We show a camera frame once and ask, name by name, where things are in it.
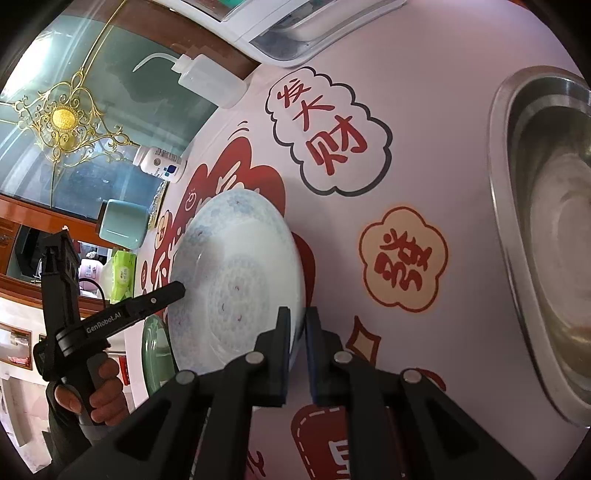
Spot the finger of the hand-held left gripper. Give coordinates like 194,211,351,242
121,281,186,321

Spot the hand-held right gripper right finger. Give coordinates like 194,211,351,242
305,306,539,480

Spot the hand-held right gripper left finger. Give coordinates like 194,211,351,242
55,307,293,480

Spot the white blue patterned plate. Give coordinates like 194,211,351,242
166,190,306,377

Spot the person's left hand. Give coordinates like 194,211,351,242
53,357,129,428

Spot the green tissue box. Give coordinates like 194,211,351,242
100,249,138,303

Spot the green plate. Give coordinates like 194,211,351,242
141,315,178,398

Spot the pale green canister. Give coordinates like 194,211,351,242
95,199,151,250

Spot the blister pack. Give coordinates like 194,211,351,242
147,182,168,227

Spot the white pill bottle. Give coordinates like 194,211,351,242
133,145,184,184

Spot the glass door with gold ornament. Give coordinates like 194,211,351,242
0,0,220,220

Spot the clear squeeze bottle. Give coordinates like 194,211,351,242
133,52,250,109

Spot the large steel bowl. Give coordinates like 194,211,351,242
488,67,591,428

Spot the white sterilizer cabinet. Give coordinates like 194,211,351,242
168,0,407,65

